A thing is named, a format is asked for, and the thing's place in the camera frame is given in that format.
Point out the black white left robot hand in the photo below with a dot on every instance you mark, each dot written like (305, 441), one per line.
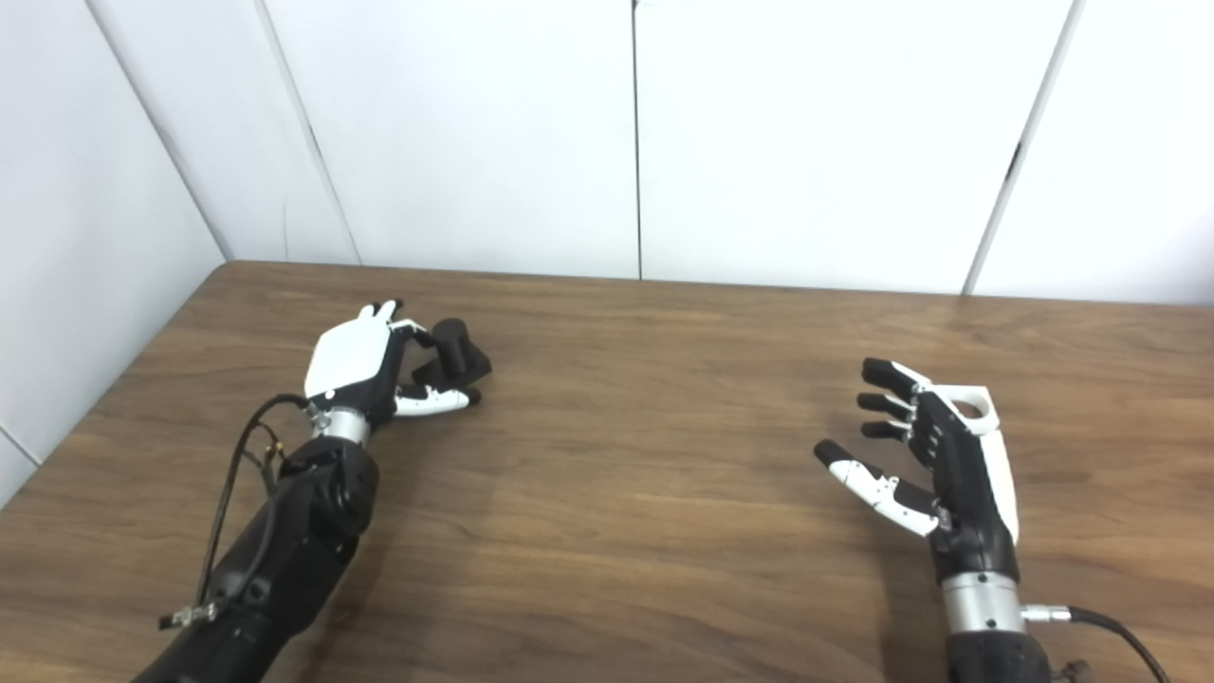
(346, 360)

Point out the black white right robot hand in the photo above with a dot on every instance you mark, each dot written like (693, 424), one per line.
(963, 484)

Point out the white square piece with hole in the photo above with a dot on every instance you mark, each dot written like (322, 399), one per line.
(986, 403)

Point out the black peg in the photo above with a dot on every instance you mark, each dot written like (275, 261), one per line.
(460, 351)

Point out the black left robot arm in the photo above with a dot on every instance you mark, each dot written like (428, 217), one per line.
(294, 541)

